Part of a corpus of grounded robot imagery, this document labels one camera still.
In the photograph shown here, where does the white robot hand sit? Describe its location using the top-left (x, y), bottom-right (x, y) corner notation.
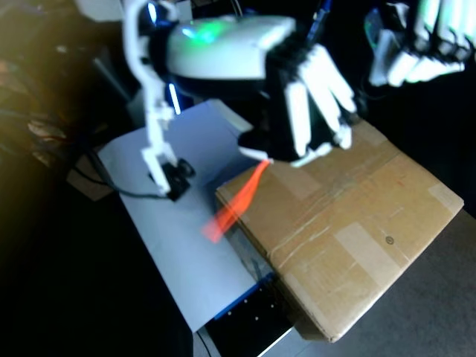
top-left (367, 0), bottom-right (476, 89)
top-left (165, 16), bottom-right (360, 169)

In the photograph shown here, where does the orange strip object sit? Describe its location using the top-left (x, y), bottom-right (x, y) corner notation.
top-left (200, 158), bottom-right (275, 245)

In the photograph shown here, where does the large brown cardboard box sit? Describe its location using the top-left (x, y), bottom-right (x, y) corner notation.
top-left (215, 118), bottom-right (465, 344)

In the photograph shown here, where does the white paper sheet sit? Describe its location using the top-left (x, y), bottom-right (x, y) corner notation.
top-left (97, 99), bottom-right (274, 334)

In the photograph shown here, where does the black perforated plate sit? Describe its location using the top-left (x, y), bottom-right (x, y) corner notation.
top-left (203, 273), bottom-right (298, 338)

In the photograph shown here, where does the white jointed camera stand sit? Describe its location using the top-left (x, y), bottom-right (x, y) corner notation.
top-left (122, 0), bottom-right (179, 196)

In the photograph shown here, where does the black camera module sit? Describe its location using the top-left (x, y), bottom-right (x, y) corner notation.
top-left (148, 158), bottom-right (196, 202)

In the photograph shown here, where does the black camera cable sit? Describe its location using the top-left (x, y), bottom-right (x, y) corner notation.
top-left (70, 163), bottom-right (167, 199)

